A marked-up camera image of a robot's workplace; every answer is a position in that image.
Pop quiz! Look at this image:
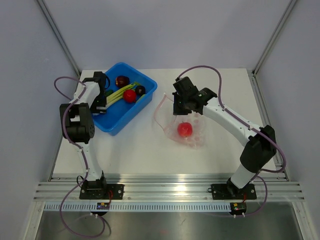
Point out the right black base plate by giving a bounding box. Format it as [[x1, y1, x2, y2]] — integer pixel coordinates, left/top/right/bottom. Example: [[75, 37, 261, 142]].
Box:
[[207, 183, 257, 200]]

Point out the clear pink-dotted zip bag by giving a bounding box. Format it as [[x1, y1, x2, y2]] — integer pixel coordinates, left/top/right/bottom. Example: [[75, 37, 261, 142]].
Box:
[[153, 93, 206, 149]]

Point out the white slotted cable duct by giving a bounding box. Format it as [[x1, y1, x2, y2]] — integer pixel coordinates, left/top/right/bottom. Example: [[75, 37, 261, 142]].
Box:
[[44, 201, 231, 213]]

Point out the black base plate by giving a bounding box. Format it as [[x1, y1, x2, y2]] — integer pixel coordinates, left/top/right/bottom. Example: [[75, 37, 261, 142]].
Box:
[[207, 183, 257, 200], [79, 182, 125, 200]]

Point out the dark red onion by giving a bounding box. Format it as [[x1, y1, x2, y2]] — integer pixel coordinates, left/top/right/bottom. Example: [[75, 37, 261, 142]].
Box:
[[115, 75, 130, 88]]

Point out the green cucumber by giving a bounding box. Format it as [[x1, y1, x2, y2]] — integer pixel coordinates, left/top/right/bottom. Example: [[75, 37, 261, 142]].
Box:
[[105, 89, 114, 97]]

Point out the blue plastic bin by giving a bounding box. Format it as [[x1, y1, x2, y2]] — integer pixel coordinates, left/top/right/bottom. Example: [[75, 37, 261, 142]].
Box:
[[93, 62, 158, 136]]

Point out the right side aluminium rail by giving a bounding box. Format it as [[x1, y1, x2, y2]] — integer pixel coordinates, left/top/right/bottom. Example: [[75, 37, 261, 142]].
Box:
[[247, 70, 290, 182]]

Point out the red apple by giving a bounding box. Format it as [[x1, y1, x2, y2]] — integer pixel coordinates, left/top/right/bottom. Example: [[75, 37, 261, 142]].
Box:
[[177, 122, 193, 138]]

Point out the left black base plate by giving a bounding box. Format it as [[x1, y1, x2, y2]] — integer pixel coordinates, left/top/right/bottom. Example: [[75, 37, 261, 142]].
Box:
[[79, 182, 125, 200]]

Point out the white green leek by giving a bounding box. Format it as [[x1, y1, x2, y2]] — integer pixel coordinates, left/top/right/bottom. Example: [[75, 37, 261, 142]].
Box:
[[106, 82, 141, 106]]

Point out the right aluminium frame post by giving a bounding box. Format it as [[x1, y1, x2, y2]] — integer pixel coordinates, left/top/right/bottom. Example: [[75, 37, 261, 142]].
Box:
[[252, 0, 299, 77]]

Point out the dark purple plum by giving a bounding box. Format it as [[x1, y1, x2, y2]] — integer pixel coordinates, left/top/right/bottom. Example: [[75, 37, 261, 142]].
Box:
[[134, 85, 146, 96]]

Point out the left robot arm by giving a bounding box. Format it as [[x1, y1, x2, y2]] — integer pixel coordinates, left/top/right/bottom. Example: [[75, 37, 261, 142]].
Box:
[[59, 71, 110, 199]]

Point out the left aluminium frame post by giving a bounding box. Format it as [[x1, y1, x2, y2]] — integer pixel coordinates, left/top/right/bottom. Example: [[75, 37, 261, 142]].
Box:
[[35, 0, 82, 77]]

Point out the aluminium frame post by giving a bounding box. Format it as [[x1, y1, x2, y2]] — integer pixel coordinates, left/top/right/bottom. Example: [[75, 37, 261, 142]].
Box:
[[35, 0, 82, 77], [252, 0, 299, 77]]

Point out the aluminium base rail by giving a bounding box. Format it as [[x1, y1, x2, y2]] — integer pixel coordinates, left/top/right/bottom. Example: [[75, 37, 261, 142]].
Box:
[[33, 173, 305, 202]]

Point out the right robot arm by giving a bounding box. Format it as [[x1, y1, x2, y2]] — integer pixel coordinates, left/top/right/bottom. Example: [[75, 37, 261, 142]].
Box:
[[173, 76, 277, 199]]

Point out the red pomegranate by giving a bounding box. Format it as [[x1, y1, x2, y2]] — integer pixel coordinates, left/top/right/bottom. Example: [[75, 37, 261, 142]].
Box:
[[122, 89, 137, 103]]

